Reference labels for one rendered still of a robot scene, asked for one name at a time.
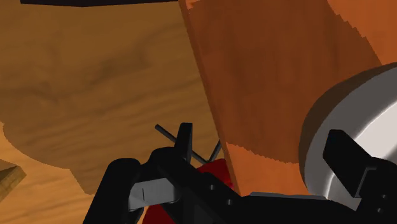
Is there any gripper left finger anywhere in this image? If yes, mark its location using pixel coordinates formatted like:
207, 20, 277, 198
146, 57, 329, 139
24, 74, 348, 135
83, 122, 242, 224

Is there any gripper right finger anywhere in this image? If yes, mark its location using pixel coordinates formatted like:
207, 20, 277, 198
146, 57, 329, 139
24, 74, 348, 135
322, 129, 397, 224

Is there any red thing with grey rods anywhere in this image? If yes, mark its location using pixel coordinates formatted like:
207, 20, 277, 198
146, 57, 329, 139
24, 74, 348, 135
143, 123, 235, 224

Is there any white round dish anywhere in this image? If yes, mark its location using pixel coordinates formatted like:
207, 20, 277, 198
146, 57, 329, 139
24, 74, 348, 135
298, 62, 397, 213

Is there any orange wooden cabinet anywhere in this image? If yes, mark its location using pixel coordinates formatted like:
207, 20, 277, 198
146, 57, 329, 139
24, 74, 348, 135
178, 0, 397, 197

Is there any light wooden block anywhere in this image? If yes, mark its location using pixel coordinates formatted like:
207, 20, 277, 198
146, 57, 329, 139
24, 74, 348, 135
0, 158, 27, 202

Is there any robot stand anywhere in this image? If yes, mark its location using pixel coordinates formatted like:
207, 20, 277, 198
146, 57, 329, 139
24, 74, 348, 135
20, 0, 179, 8

